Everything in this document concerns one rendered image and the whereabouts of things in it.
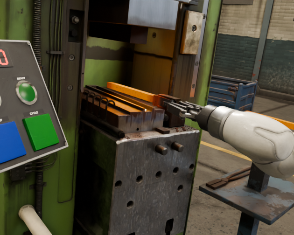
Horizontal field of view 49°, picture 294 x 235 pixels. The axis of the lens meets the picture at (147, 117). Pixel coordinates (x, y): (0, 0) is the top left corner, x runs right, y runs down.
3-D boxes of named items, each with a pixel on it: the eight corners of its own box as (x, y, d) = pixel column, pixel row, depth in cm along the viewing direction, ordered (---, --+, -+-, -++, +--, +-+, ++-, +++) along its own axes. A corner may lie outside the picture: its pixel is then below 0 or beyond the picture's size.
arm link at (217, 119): (240, 141, 89) (223, 134, 93) (246, 109, 87) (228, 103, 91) (219, 145, 83) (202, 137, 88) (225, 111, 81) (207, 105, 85)
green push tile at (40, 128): (60, 142, 76) (49, 112, 76) (36, 150, 70) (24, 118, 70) (55, 144, 77) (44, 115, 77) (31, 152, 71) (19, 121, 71)
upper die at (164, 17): (175, 30, 110) (178, 1, 108) (127, 24, 98) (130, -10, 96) (110, 24, 142) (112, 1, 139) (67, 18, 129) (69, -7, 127)
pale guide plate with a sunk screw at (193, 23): (198, 54, 137) (204, 13, 133) (182, 53, 132) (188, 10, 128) (194, 54, 139) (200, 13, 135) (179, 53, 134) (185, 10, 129)
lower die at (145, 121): (162, 128, 119) (165, 107, 117) (116, 134, 107) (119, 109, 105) (104, 102, 151) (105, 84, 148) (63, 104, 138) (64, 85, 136)
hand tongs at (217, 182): (274, 158, 169) (274, 156, 169) (281, 161, 166) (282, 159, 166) (205, 185, 128) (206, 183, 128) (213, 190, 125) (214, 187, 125)
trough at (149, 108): (154, 111, 114) (154, 107, 114) (142, 112, 111) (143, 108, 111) (95, 87, 146) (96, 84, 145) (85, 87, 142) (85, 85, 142)
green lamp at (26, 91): (38, 102, 74) (39, 84, 73) (18, 103, 71) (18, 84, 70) (34, 100, 76) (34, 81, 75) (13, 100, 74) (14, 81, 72)
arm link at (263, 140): (214, 136, 81) (236, 155, 90) (269, 160, 69) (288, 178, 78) (234, 100, 82) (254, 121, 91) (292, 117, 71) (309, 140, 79)
